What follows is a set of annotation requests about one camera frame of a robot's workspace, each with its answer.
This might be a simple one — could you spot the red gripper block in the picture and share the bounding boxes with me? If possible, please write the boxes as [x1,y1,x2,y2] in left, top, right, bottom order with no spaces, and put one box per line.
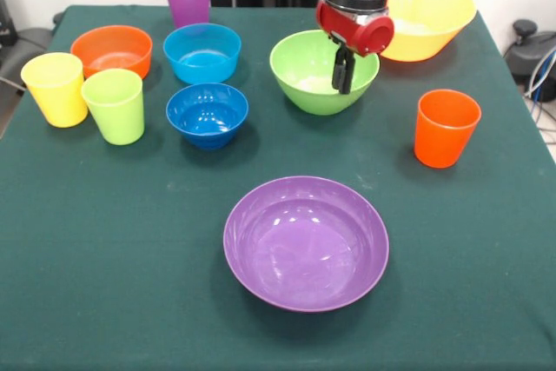
[314,0,395,96]

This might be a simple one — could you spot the green plastic bowl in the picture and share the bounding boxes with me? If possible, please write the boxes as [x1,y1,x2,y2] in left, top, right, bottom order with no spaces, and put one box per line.
[268,30,381,116]

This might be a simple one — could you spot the purple plastic bowl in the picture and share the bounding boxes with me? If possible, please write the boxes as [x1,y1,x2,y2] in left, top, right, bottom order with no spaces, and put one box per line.
[222,176,390,314]

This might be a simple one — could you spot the large yellow plastic bowl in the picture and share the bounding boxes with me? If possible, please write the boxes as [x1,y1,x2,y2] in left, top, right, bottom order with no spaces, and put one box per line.
[380,0,478,63]

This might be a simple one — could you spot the red plastic cup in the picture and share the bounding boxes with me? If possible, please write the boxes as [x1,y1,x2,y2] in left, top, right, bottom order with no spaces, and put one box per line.
[414,89,483,169]

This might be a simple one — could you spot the light blue plastic bowl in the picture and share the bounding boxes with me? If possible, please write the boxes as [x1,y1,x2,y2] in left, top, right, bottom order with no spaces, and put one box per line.
[162,23,242,85]

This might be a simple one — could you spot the dark blue plastic bowl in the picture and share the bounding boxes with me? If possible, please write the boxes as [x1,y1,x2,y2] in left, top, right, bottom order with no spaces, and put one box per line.
[165,82,250,151]

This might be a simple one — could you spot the purple plastic cup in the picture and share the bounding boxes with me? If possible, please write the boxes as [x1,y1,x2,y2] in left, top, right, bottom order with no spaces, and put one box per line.
[162,0,212,30]

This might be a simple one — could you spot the green plastic cup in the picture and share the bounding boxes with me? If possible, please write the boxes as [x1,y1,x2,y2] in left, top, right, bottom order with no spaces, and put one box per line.
[80,68,145,146]

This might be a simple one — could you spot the orange-red plastic bowl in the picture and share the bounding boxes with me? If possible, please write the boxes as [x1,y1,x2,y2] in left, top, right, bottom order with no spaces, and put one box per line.
[69,24,154,81]

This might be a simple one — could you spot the dark green tablecloth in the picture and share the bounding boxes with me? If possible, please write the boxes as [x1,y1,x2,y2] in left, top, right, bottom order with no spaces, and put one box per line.
[0,4,556,371]

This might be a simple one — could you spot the yellow plastic cup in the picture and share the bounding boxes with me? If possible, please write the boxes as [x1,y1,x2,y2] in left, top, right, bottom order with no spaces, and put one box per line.
[20,52,89,129]

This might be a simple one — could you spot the tangle of floor cables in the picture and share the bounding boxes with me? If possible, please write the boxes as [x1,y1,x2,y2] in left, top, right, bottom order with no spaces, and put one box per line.
[523,49,556,146]

